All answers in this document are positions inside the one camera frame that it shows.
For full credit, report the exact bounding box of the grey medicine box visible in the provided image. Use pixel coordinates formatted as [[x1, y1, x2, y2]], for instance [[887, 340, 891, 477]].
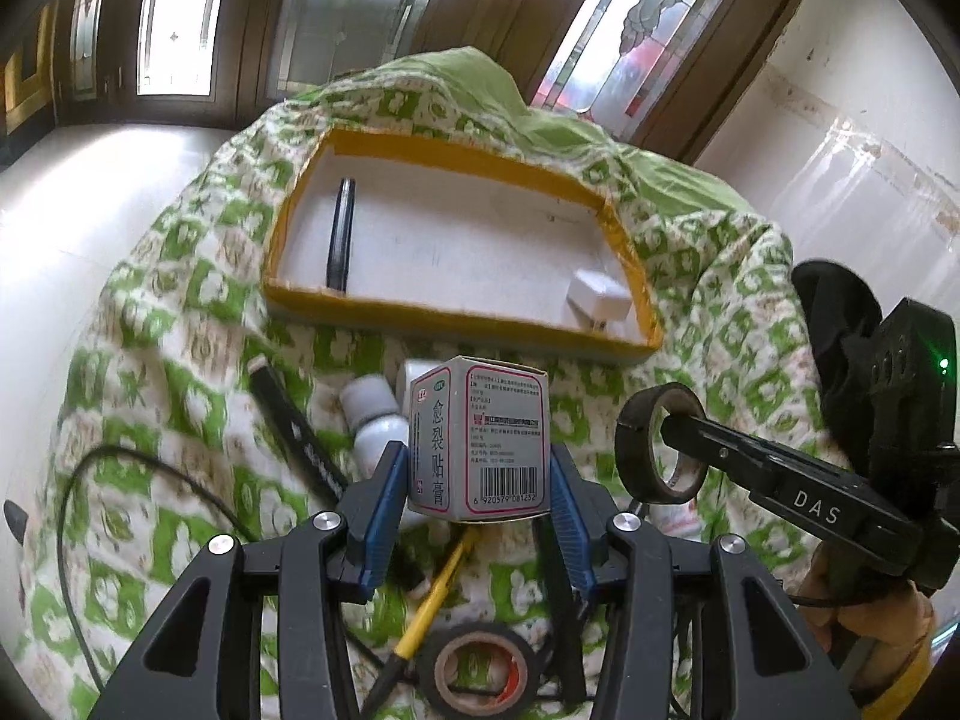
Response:
[[407, 355, 552, 524]]

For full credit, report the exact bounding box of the white plastic bottle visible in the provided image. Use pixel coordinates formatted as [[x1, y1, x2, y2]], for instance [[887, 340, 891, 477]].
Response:
[[340, 377, 410, 479]]

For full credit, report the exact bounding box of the yellow-edged cardboard tray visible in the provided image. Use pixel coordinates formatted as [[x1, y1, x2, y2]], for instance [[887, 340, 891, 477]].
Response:
[[261, 127, 665, 368]]

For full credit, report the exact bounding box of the black pen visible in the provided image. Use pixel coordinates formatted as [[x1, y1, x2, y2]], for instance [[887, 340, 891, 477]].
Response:
[[250, 358, 353, 511], [325, 178, 357, 292]]

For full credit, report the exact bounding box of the person's right forearm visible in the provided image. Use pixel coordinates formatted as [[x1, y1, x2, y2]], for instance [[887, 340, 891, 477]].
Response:
[[851, 615, 940, 710]]

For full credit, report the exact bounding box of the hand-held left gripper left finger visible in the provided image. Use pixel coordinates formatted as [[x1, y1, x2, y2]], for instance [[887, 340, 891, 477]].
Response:
[[109, 441, 410, 720]]

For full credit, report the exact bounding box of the yellow pen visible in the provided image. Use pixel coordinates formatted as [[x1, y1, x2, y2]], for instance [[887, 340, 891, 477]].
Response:
[[367, 529, 481, 706]]

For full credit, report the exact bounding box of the black tape roll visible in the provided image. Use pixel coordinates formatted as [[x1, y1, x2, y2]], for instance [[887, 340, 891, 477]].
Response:
[[615, 382, 706, 505], [418, 621, 541, 720]]

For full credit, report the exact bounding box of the black cable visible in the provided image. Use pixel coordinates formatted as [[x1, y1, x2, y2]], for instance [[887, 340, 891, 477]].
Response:
[[56, 450, 256, 691]]

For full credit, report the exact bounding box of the green patterned blanket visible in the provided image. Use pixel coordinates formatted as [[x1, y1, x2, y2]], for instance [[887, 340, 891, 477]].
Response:
[[15, 46, 863, 720]]

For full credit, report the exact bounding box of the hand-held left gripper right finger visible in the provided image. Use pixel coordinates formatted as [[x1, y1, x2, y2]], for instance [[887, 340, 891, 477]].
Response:
[[550, 444, 860, 720]]

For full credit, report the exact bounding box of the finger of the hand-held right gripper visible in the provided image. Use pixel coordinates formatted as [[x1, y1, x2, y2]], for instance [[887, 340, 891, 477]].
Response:
[[660, 414, 760, 482]]

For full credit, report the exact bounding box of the wooden window frame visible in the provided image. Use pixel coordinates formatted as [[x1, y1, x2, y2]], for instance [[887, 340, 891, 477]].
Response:
[[0, 0, 833, 166]]

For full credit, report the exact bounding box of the white charger plug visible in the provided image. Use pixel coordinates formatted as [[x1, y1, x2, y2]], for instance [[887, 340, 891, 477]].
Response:
[[564, 266, 635, 335]]

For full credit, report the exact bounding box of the person's right hand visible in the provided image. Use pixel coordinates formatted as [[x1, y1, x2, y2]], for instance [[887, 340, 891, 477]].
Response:
[[799, 540, 935, 647]]

